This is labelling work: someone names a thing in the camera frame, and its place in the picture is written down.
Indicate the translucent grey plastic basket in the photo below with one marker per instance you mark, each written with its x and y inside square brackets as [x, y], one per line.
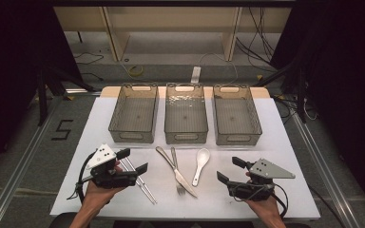
[133, 117]
[237, 120]
[186, 118]

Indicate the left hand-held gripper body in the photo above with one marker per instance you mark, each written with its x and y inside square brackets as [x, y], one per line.
[103, 156]

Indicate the black curtain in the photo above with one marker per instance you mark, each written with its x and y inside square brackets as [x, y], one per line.
[9, 63]
[345, 79]

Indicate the yellow tape roll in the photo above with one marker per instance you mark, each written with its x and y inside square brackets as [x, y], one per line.
[142, 72]

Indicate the white table cover sheet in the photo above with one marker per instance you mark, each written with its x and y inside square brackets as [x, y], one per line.
[202, 207]

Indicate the metal fork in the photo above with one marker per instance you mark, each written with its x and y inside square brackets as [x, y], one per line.
[173, 155]

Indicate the person's left hand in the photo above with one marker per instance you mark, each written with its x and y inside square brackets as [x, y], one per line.
[98, 194]

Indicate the metal floor rail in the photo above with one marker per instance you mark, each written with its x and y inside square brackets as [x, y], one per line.
[28, 152]
[328, 179]

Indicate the metal table knife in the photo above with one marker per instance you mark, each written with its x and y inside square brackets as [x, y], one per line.
[183, 182]

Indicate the white ceramic spoon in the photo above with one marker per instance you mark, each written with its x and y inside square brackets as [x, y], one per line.
[203, 156]

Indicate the person's right hand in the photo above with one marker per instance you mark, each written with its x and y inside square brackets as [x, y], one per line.
[266, 207]

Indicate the beige wooden shelf unit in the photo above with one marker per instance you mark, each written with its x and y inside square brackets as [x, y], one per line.
[115, 34]

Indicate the black metal stand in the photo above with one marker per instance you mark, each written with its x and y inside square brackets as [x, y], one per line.
[42, 95]
[301, 95]

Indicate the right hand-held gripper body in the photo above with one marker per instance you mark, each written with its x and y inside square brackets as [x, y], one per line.
[266, 169]

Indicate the white power strip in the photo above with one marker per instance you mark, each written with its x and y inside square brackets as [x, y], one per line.
[195, 75]

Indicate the short silver metal bar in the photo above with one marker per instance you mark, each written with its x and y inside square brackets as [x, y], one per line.
[82, 91]

